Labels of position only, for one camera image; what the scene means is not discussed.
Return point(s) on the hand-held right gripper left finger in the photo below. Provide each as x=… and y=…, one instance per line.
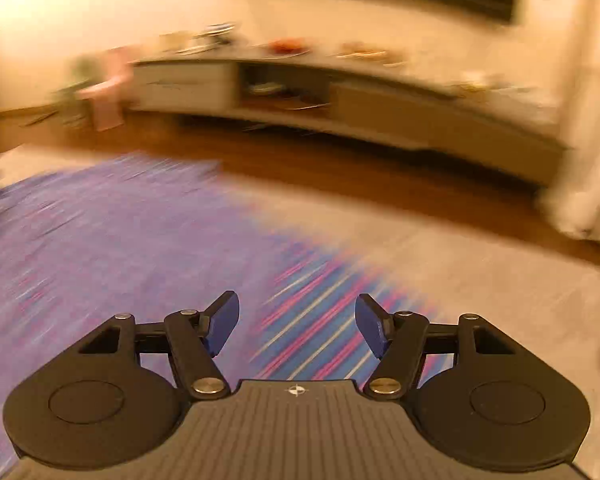
x=225, y=322

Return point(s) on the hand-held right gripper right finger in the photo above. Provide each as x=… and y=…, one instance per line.
x=371, y=321

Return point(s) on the blue pink plaid shirt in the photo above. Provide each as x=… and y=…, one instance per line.
x=105, y=235

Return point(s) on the long low wooden cabinet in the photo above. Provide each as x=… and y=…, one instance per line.
x=360, y=105

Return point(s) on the pink chair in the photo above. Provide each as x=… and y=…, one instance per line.
x=107, y=90

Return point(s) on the cream curtain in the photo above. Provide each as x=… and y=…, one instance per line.
x=585, y=160

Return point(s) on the plate of snacks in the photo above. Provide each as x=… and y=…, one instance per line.
x=362, y=51

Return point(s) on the red item on plate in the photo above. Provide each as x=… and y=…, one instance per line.
x=289, y=46

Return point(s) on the stack of plates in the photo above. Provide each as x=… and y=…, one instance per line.
x=215, y=37

